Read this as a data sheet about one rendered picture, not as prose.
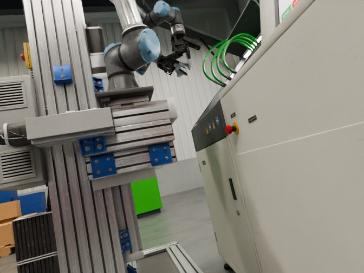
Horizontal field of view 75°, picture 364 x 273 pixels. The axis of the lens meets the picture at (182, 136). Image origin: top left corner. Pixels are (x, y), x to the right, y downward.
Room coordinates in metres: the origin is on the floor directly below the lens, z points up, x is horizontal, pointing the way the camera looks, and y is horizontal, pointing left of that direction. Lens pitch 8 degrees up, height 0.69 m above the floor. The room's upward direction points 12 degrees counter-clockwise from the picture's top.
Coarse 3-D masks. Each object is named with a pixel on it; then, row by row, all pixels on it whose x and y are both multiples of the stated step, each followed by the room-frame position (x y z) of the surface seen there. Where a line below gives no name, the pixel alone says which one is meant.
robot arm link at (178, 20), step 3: (174, 9) 1.20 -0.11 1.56; (177, 9) 1.21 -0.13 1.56; (177, 12) 1.20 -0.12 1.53; (177, 15) 1.19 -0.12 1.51; (180, 15) 1.22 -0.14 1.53; (177, 18) 1.20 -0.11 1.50; (180, 18) 1.22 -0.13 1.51; (174, 21) 1.20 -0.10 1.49; (177, 21) 1.21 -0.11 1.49; (180, 21) 1.21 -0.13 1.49; (171, 24) 1.22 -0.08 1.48; (174, 24) 1.21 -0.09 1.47; (183, 24) 1.23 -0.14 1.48; (171, 27) 1.23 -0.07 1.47
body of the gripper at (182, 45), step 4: (176, 32) 1.21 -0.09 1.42; (180, 32) 1.21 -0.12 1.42; (184, 32) 1.22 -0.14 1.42; (172, 36) 1.22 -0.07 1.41; (176, 36) 1.23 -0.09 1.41; (180, 36) 1.23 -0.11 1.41; (172, 40) 1.23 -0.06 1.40; (176, 40) 1.22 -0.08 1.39; (180, 40) 1.23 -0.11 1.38; (172, 44) 1.23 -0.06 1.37; (176, 44) 1.20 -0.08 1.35; (180, 44) 1.21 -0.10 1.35; (184, 44) 1.21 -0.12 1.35; (172, 48) 1.25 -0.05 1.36; (176, 48) 1.21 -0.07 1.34; (180, 48) 1.21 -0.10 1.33; (184, 48) 1.21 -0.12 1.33; (176, 52) 1.21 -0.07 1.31; (180, 52) 1.21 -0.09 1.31; (184, 52) 1.24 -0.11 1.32; (176, 56) 1.27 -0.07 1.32; (180, 56) 1.26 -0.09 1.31
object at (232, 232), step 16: (224, 144) 1.09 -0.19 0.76; (208, 160) 1.43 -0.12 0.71; (224, 160) 1.15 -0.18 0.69; (208, 176) 1.52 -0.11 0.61; (224, 176) 1.20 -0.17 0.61; (208, 192) 1.61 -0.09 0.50; (224, 192) 1.27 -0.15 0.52; (224, 208) 1.33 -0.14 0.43; (240, 208) 1.09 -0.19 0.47; (224, 224) 1.40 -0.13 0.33; (240, 224) 1.14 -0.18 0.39; (224, 240) 1.48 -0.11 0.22; (240, 240) 1.19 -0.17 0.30; (240, 256) 1.25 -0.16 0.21; (240, 272) 1.31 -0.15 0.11; (256, 272) 1.09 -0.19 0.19
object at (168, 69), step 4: (160, 56) 1.50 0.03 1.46; (164, 56) 1.53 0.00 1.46; (160, 60) 1.52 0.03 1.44; (164, 60) 1.51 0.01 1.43; (168, 60) 1.50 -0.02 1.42; (160, 64) 1.53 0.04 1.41; (164, 64) 1.49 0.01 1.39; (168, 64) 1.49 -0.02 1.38; (172, 64) 1.49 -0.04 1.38; (160, 68) 1.54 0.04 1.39; (164, 68) 1.51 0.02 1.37; (168, 68) 1.48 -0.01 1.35; (172, 68) 1.52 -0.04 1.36; (168, 72) 1.53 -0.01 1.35; (172, 72) 1.53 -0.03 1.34
